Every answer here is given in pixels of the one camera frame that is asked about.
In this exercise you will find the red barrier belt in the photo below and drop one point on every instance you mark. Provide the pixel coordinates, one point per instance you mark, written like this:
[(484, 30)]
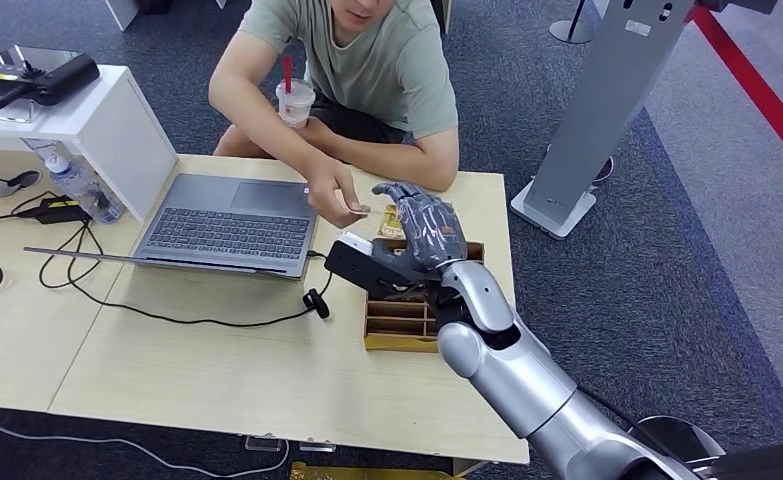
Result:
[(762, 99)]

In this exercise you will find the white cabinet box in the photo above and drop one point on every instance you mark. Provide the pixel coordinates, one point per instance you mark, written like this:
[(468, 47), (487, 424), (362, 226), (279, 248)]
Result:
[(106, 126)]

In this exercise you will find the person's right forearm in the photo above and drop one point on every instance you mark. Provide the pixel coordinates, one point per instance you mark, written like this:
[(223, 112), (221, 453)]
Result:
[(258, 126)]

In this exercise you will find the grey laptop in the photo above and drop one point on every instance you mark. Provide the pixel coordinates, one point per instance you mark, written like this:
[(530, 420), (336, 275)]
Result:
[(232, 232)]

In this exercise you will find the clear plastic water bottle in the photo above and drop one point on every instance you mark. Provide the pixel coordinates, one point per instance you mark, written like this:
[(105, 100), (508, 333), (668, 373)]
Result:
[(86, 192)]

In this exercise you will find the clear plastic drink cup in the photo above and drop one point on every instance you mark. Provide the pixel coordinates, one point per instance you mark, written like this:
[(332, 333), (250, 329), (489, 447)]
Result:
[(295, 106)]

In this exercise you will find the person's right hand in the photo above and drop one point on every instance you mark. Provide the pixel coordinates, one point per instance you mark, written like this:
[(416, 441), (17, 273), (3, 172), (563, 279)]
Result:
[(330, 192)]

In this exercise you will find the black remote controller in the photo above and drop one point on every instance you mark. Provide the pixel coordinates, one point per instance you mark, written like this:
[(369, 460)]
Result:
[(46, 76)]

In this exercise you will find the person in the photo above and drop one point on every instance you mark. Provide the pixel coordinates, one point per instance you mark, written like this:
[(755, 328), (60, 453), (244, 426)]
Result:
[(384, 66)]

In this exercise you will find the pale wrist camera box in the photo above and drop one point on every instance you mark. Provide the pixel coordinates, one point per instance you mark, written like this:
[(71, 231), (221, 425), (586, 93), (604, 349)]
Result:
[(356, 244)]

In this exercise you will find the small thin card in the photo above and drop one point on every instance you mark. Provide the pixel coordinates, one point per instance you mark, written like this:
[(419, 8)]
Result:
[(359, 211)]

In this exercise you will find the round stanchion base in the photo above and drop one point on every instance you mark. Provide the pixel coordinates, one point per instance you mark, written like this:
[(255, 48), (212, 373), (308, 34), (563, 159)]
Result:
[(571, 30)]

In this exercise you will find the grey robot body shell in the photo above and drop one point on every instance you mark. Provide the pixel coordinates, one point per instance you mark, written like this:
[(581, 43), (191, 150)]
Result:
[(762, 460)]

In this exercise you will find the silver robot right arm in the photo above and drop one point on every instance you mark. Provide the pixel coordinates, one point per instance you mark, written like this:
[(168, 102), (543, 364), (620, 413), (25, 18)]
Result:
[(517, 378)]

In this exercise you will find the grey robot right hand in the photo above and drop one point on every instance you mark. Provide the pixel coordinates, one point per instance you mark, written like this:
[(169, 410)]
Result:
[(431, 228)]

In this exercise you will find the gold patterned card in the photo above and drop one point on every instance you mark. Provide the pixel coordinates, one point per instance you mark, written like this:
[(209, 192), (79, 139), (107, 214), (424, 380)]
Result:
[(391, 225)]

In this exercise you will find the wooden card holder box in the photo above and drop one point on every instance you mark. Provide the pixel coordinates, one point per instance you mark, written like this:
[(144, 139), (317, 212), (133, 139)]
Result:
[(398, 324)]

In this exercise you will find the grey kiosk stand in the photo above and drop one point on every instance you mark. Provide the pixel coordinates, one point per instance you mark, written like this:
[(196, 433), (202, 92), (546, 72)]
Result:
[(596, 112)]

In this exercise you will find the person's left forearm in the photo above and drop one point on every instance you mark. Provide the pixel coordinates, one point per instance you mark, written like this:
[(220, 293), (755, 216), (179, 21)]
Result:
[(391, 156)]

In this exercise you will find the red straw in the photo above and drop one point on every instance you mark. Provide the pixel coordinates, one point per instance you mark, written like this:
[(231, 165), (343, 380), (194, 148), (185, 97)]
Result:
[(288, 73)]

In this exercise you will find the black power adapter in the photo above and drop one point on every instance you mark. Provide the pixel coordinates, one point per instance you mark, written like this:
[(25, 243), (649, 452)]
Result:
[(56, 210)]

